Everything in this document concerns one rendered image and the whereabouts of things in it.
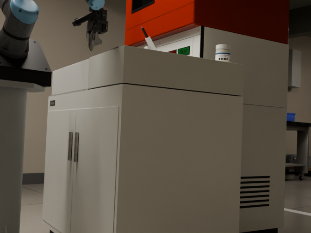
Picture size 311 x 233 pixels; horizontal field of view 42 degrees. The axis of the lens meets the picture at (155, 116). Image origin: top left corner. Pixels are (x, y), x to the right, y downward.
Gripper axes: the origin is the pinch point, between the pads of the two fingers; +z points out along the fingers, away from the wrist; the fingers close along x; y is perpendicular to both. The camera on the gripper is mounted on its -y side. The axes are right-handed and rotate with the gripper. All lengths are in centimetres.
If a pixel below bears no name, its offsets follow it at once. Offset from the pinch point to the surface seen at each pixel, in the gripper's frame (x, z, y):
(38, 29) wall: 273, -70, 47
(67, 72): 18.6, 10.5, -4.1
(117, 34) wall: 288, -85, 152
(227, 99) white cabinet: -45, 23, 48
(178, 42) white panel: 10, -14, 58
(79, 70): 1.3, 11.4, -4.2
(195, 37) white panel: -6, -13, 58
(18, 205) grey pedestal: -3, 73, -31
